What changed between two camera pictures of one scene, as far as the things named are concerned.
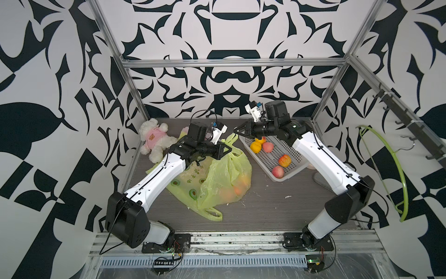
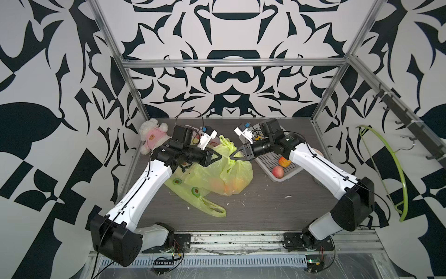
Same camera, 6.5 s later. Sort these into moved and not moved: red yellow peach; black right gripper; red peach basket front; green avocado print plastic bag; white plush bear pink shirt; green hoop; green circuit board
Moved: black right gripper; green avocado print plastic bag
Not moved: red peach basket front; white plush bear pink shirt; green circuit board; green hoop; red yellow peach
